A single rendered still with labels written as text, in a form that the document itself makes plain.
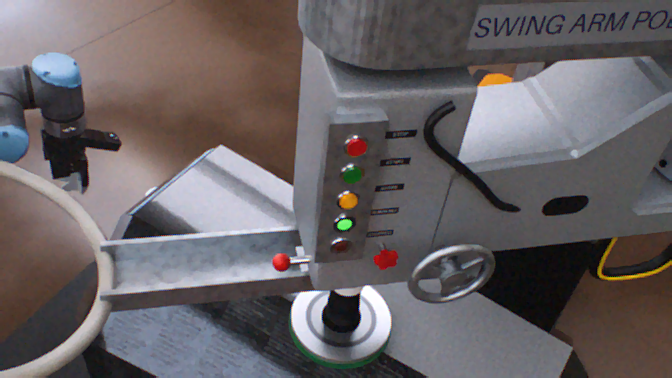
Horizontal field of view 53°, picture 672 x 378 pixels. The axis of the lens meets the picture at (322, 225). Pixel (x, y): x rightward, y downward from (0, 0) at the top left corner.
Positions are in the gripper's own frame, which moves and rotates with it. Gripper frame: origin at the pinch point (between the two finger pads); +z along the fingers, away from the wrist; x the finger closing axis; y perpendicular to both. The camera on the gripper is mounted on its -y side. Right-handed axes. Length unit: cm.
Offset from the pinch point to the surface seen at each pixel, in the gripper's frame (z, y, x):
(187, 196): 1.8, -22.8, 9.8
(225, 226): 0.9, -27.1, 23.3
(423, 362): -3, -48, 77
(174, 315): 13.4, -9.4, 34.8
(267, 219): 0.1, -37.3, 25.7
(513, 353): -4, -67, 84
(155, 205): 2.4, -14.5, 9.4
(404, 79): -73, -28, 67
